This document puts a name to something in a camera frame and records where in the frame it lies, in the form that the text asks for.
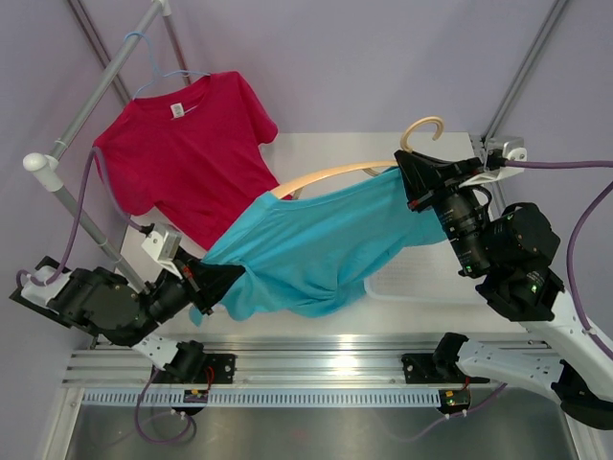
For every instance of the teal t shirt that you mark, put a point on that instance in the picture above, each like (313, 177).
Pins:
(310, 256)

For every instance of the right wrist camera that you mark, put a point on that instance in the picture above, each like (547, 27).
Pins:
(502, 149)

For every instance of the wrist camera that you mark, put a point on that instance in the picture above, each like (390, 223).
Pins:
(502, 149)
(161, 243)

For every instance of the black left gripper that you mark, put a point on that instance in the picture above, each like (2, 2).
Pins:
(204, 284)

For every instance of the beige plastic hanger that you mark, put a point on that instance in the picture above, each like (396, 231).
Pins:
(294, 187)

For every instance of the blue wire hanger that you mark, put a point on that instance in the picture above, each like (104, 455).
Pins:
(157, 73)

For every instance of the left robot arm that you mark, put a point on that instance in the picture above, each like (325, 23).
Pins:
(101, 303)

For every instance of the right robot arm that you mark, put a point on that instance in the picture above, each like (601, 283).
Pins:
(512, 255)

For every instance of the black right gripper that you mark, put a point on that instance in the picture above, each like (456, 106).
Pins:
(426, 177)

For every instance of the aluminium rail base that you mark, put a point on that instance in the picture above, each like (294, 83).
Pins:
(329, 361)

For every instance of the white slotted cable duct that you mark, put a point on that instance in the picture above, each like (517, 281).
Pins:
(267, 398)

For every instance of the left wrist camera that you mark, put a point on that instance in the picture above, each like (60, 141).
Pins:
(161, 243)

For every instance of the red t shirt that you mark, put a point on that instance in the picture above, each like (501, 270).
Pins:
(194, 154)

